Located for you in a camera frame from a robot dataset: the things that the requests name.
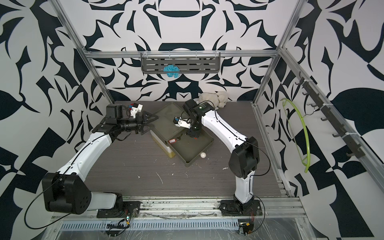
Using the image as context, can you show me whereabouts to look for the grey top drawer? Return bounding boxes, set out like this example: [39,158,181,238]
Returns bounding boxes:
[155,102,215,168]

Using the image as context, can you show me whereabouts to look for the grey wall hook rail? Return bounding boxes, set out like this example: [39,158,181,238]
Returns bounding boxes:
[296,72,366,159]

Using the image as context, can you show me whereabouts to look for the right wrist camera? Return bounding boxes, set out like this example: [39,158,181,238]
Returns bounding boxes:
[173,117,191,129]

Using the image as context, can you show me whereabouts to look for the three-drawer storage box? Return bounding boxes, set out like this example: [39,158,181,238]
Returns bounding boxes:
[150,103,193,163]

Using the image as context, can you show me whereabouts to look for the green clothes hanger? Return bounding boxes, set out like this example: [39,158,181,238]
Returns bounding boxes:
[281,98,312,173]

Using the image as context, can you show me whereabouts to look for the white cable duct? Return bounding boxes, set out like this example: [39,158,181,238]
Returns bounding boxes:
[60,219,240,232]

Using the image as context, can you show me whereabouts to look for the teal crumpled cloth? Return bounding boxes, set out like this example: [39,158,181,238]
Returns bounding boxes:
[163,65,180,78]

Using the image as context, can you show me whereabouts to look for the keys with red tag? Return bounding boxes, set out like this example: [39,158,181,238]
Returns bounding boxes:
[168,137,180,144]

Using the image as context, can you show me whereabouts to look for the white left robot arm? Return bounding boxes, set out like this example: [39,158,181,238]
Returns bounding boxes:
[42,111,159,217]

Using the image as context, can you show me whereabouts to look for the grey wall shelf rack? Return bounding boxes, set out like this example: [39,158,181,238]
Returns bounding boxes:
[140,51,221,74]

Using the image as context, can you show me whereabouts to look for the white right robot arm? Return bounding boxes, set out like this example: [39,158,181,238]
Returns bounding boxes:
[174,99,260,214]

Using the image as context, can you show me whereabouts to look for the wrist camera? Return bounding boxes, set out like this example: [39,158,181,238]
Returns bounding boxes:
[129,103,143,119]
[173,117,191,129]

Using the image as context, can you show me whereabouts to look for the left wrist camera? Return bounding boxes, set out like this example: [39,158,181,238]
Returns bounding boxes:
[129,103,143,119]

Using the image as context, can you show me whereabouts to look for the white plush toy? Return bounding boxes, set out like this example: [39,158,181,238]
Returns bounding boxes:
[198,91,229,109]

